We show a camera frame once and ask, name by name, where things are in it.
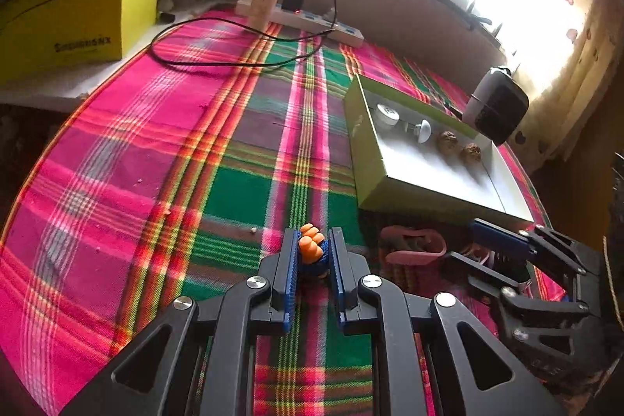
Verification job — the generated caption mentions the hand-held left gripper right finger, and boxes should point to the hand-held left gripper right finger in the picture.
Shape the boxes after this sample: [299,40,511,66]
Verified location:
[328,227,569,416]

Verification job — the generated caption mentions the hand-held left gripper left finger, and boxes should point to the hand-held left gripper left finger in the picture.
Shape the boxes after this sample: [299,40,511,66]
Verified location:
[58,228,300,416]

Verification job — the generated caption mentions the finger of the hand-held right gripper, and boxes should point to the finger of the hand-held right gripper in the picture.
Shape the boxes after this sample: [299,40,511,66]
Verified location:
[446,250,532,300]
[468,218,590,275]

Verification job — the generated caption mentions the orange and blue toy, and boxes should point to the orange and blue toy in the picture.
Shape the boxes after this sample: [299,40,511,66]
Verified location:
[297,223,331,283]

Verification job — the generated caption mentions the green cardboard box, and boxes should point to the green cardboard box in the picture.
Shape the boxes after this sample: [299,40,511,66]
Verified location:
[342,73,535,224]

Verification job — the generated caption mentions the white knob with screw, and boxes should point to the white knob with screw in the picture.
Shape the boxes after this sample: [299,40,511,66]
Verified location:
[402,119,434,143]

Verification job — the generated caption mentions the white ribbed round cap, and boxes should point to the white ribbed round cap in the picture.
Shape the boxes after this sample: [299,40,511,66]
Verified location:
[373,103,401,129]

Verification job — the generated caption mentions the dark clothing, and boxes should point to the dark clothing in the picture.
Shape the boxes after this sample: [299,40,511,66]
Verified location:
[602,148,624,314]

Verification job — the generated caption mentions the small fan heater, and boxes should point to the small fan heater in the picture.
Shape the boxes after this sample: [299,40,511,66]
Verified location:
[461,66,530,147]

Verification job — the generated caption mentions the plaid tablecloth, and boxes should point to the plaid tablecloth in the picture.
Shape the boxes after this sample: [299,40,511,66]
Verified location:
[0,4,569,416]

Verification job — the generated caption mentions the heart print curtain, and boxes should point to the heart print curtain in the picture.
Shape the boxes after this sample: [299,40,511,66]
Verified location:
[507,0,624,163]

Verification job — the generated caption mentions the white power strip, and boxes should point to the white power strip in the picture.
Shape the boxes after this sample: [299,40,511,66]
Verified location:
[235,0,365,47]

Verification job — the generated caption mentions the yellow box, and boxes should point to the yellow box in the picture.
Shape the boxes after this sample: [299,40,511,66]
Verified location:
[0,0,165,85]

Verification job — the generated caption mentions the black cable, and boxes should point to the black cable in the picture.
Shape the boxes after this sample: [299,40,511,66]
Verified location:
[150,0,338,68]

